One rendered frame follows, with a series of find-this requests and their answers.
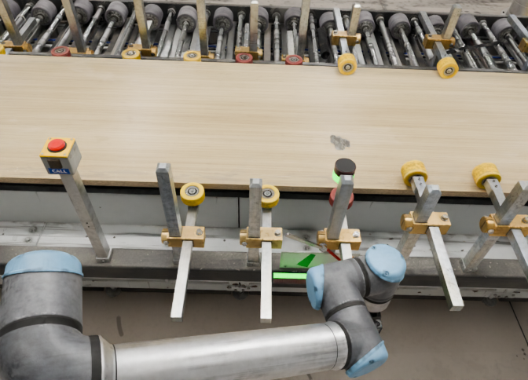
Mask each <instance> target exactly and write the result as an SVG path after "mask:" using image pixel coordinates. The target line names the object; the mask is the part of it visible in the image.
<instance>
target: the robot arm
mask: <svg viewBox="0 0 528 380"><path fill-rule="evenodd" d="M405 270H406V263H405V259H404V257H403V256H402V254H401V253H400V252H399V251H398V250H396V249H395V248H393V247H391V246H389V245H386V244H376V245H374V246H372V247H370V248H369V249H368V250H367V251H366V253H365V255H362V256H359V257H355V258H348V259H345V260H341V261H335V262H331V263H328V264H324V265H323V264H320V265H319V266H315V267H313V268H310V269H309V270H308V272H307V274H306V289H307V294H308V298H309V300H310V304H311V306H312V307H313V309H316V310H320V309H321V310H322V312H323V315H324V318H325V320H326V323H315V324H307V325H298V326H290V327H276V328H268V329H260V330H252V331H237V332H229V333H221V334H206V335H197V336H189V337H181V338H166V339H158V340H151V341H143V342H128V343H119V344H110V343H108V342H107V341H106V340H105V339H104V338H102V337H101V336H100V335H89V336H87V335H83V273H82V265H81V262H80V261H79V259H78V258H76V257H75V256H73V255H70V254H68V253H65V252H62V251H58V250H35V251H30V252H27V253H24V254H21V255H18V256H16V257H14V258H13V259H11V260H10V261H9V262H8V264H7V265H6V267H5V272H4V275H3V276H2V280H3V282H2V294H1V301H0V380H273V379H278V378H287V377H291V376H296V375H305V374H311V373H316V372H321V371H330V370H334V371H337V370H343V369H345V370H346V372H345V373H346V375H347V376H348V377H349V378H356V377H360V376H362V375H365V374H368V373H369V372H371V371H374V370H375V369H377V368H378V367H380V366H381V365H382V364H384V363H385V362H386V361H387V358H388V353H387V350H386V347H385V345H384V341H383V340H382V338H381V337H380V332H381V330H382V329H383V328H382V323H381V313H380V312H382V311H383V310H384V309H386V308H387V306H388V305H389V303H390V301H391V299H392V298H393V296H394V293H395V291H396V290H397V288H398V285H399V283H400V282H401V281H402V280H403V278H404V276H405ZM378 329H379V332H378Z"/></svg>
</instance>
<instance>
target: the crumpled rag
mask: <svg viewBox="0 0 528 380"><path fill-rule="evenodd" d="M330 138H331V140H330V141H331V142H332V143H333V144H334V145H335V149H336V150H341V151H343V150H345V147H350V142H349V141H348V140H347V139H342V138H341V136H338V137H337V136H336V135H333V134H332V135H331V136H330Z"/></svg>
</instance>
